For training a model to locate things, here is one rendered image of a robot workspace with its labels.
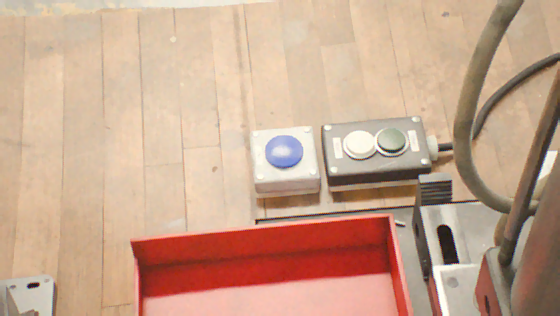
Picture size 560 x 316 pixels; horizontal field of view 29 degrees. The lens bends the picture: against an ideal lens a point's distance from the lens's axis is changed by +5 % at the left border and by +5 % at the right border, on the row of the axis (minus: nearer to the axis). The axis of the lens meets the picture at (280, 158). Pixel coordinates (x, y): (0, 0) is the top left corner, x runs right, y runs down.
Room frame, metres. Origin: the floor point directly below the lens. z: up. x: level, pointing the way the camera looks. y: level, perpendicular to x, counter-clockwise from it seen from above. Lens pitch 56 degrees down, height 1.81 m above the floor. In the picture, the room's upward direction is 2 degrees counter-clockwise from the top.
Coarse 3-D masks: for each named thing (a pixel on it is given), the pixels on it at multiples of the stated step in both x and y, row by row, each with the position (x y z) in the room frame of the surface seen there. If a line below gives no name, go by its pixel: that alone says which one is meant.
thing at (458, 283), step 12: (456, 264) 0.36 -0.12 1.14; (468, 264) 0.36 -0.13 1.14; (480, 264) 0.36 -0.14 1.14; (432, 276) 0.35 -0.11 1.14; (444, 276) 0.35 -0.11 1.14; (456, 276) 0.35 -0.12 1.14; (468, 276) 0.35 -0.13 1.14; (432, 288) 0.35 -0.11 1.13; (444, 288) 0.34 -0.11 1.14; (456, 288) 0.34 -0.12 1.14; (468, 288) 0.34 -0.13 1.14; (432, 300) 0.34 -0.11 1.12; (444, 300) 0.33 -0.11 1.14; (456, 300) 0.33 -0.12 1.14; (468, 300) 0.33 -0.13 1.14; (444, 312) 0.32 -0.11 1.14; (456, 312) 0.32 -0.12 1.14; (468, 312) 0.32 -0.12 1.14
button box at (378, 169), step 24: (528, 72) 0.71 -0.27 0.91; (384, 120) 0.64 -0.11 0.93; (408, 120) 0.64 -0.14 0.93; (480, 120) 0.65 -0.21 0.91; (336, 144) 0.61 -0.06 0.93; (408, 144) 0.61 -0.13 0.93; (432, 144) 0.61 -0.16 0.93; (336, 168) 0.58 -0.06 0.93; (360, 168) 0.58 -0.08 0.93; (384, 168) 0.58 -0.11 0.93; (408, 168) 0.58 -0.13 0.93
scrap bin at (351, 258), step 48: (144, 240) 0.49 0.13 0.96; (192, 240) 0.50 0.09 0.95; (240, 240) 0.50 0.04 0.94; (288, 240) 0.50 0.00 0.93; (336, 240) 0.50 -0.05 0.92; (384, 240) 0.51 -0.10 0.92; (144, 288) 0.47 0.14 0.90; (192, 288) 0.47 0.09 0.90; (240, 288) 0.47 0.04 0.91; (288, 288) 0.46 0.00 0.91; (336, 288) 0.46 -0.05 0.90; (384, 288) 0.46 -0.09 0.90
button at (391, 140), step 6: (384, 132) 0.62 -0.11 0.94; (390, 132) 0.62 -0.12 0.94; (396, 132) 0.62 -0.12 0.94; (402, 132) 0.62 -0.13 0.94; (378, 138) 0.61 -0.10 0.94; (384, 138) 0.61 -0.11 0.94; (390, 138) 0.61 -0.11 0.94; (396, 138) 0.61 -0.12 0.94; (402, 138) 0.61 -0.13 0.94; (378, 144) 0.61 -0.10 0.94; (384, 144) 0.61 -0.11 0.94; (390, 144) 0.61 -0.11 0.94; (396, 144) 0.61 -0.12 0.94; (402, 144) 0.61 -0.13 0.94; (384, 150) 0.60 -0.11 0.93; (390, 150) 0.60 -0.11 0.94; (396, 150) 0.60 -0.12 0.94
